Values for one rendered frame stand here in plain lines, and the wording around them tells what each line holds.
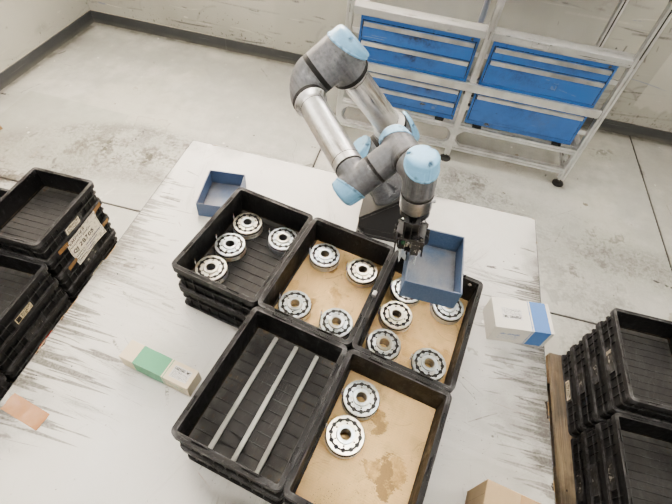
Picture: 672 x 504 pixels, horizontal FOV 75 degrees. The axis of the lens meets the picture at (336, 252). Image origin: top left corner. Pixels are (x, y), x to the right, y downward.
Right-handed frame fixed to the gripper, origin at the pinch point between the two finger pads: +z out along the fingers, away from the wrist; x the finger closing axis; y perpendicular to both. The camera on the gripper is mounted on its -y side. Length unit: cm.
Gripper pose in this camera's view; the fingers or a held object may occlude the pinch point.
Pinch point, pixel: (408, 255)
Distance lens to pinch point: 121.0
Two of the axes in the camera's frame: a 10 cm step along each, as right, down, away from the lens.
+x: 9.7, 1.8, -1.8
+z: 0.3, 6.4, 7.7
